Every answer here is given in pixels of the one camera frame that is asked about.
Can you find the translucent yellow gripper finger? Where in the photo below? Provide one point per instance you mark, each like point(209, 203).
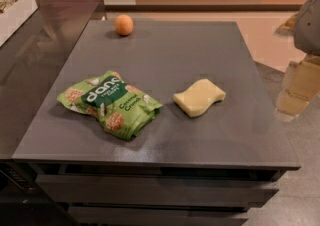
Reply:
point(301, 84)

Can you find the orange fruit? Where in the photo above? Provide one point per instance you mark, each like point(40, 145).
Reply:
point(124, 25)

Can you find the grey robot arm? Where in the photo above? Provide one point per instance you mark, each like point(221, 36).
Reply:
point(305, 27)

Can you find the yellow sponge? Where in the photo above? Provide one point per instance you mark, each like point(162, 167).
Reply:
point(197, 99)

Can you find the dark grey drawer cabinet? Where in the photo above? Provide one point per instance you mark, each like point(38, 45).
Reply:
point(180, 171)

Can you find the green snack bag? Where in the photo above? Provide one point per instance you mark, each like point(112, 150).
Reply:
point(120, 108)

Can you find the dark side counter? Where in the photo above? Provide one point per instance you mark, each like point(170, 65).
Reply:
point(31, 60)

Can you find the white box with snacks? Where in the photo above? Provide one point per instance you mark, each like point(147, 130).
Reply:
point(13, 13)

